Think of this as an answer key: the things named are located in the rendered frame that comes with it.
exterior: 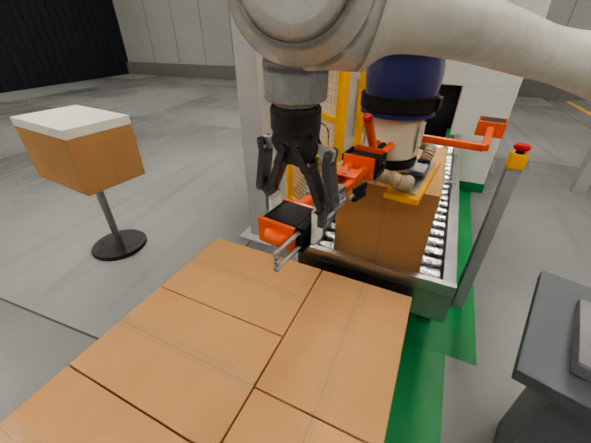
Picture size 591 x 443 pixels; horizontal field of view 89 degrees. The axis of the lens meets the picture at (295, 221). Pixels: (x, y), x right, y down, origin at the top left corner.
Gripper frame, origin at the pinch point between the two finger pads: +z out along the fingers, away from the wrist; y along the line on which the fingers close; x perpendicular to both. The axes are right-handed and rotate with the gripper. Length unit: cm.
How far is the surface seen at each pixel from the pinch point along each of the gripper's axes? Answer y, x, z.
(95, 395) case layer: 52, 31, 65
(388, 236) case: 0, -74, 48
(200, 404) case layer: 23, 15, 65
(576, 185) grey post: -115, -366, 111
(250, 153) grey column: 116, -117, 46
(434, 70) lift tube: -8, -54, -20
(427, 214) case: -13, -76, 32
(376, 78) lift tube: 6, -49, -18
